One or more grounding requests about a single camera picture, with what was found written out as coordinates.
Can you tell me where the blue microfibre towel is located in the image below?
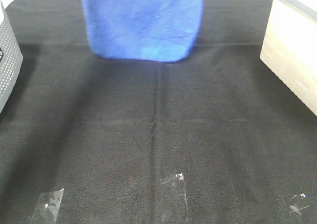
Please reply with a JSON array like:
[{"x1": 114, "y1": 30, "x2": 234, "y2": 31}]
[{"x1": 82, "y1": 0, "x2": 204, "y2": 62}]

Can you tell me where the black table cloth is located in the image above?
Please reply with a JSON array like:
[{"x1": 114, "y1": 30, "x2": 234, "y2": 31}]
[{"x1": 0, "y1": 0, "x2": 317, "y2": 224}]

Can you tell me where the middle clear tape strip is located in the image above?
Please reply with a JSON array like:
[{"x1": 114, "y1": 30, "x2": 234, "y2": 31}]
[{"x1": 160, "y1": 173, "x2": 190, "y2": 224}]

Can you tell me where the clear tape strip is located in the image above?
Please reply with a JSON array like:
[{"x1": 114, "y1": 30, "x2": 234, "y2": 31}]
[
  {"x1": 284, "y1": 193, "x2": 310, "y2": 218},
  {"x1": 30, "y1": 188, "x2": 64, "y2": 224},
  {"x1": 160, "y1": 173, "x2": 190, "y2": 224}
]

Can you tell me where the white slotted storage box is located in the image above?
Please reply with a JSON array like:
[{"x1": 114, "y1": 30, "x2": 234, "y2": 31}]
[{"x1": 260, "y1": 0, "x2": 317, "y2": 113}]

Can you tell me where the left clear tape strip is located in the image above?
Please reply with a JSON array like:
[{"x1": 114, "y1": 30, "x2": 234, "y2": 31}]
[{"x1": 30, "y1": 188, "x2": 64, "y2": 224}]

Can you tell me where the grey perforated basket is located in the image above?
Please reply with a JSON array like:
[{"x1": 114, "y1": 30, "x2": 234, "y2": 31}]
[{"x1": 0, "y1": 4, "x2": 23, "y2": 110}]

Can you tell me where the right clear tape strip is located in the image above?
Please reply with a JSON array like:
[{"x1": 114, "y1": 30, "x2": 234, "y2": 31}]
[{"x1": 284, "y1": 193, "x2": 310, "y2": 218}]

